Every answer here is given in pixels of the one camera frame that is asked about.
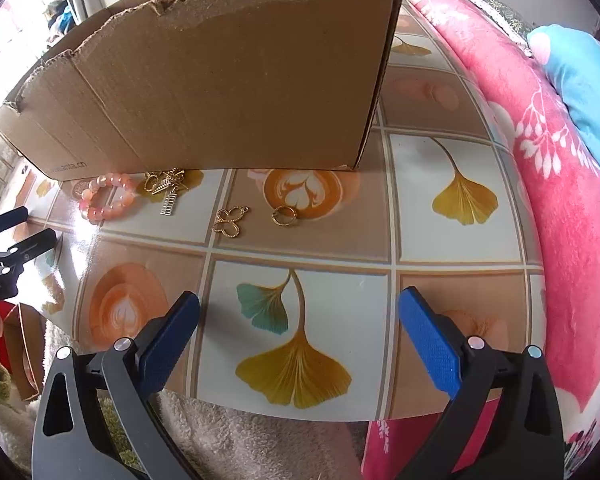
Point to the gold clover pendant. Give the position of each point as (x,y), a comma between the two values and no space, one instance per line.
(230,220)

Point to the gold charm cluster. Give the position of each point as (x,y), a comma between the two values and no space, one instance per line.
(167,182)

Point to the small brown cardboard tray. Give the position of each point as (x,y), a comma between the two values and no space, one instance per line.
(27,360)

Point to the pink floral blanket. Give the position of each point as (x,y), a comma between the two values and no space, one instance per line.
(570,220)

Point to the grey textured blanket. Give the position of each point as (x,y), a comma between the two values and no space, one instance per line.
(500,12)

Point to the blue pillow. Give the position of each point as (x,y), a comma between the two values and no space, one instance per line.
(580,85)

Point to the pile of clothes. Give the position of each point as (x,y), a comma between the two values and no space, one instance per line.
(62,15)

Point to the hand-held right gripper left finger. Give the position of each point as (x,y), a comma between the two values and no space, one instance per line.
(172,347)

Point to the brown cardboard box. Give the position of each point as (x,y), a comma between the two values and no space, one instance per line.
(205,85)

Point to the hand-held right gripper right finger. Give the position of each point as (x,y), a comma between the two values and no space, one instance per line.
(427,347)

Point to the white fluffy blanket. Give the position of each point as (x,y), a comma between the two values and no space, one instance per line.
(240,440)

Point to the leaf patterned table cover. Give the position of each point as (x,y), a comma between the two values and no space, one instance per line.
(430,310)

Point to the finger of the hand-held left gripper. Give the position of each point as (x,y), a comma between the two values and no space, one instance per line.
(32,247)
(7,220)

